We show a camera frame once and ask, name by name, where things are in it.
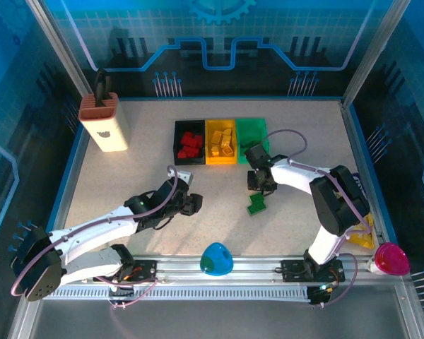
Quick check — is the yellow plastic bin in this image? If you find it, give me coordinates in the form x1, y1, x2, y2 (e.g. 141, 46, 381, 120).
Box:
204, 119, 238, 166

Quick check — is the black plastic bin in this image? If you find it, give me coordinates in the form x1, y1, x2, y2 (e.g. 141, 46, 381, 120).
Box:
172, 119, 206, 166

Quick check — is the green plastic bin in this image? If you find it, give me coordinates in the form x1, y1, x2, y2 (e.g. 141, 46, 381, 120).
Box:
235, 118, 271, 165

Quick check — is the blue egg-shaped plastic toy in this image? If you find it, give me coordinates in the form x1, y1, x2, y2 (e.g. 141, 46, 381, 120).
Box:
200, 242, 234, 276

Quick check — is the purple candy bag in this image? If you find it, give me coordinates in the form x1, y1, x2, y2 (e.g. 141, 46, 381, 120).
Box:
351, 172, 368, 202

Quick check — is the white knife block brown top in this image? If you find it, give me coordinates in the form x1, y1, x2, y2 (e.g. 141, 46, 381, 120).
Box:
78, 92, 130, 153

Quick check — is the black controller board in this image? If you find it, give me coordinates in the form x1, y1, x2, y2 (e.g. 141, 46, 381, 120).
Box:
107, 278, 135, 299
309, 282, 336, 307

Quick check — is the yellow snack bag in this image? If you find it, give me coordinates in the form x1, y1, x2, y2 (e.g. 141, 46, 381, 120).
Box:
348, 211, 376, 250

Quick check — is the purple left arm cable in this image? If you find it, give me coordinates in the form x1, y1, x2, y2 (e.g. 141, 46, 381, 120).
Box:
10, 165, 179, 311

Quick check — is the aluminium front rail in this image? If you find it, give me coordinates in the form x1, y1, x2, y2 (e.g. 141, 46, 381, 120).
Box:
28, 254, 416, 287

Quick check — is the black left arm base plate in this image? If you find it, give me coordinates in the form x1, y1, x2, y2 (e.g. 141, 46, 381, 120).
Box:
93, 259, 158, 283

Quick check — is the slotted white cable duct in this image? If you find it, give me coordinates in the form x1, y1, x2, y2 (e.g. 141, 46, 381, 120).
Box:
44, 285, 312, 302

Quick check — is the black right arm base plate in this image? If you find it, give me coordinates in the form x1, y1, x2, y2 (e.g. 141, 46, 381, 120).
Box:
281, 259, 346, 283

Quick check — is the aluminium side rail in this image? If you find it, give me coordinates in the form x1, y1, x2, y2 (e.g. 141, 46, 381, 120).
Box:
340, 100, 388, 237

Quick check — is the black scissors handle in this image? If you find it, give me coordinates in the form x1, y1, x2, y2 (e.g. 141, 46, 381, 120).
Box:
93, 69, 110, 107

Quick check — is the aluminium frame post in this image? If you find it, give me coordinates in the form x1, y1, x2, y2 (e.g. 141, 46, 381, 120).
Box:
25, 0, 93, 102
341, 0, 413, 104

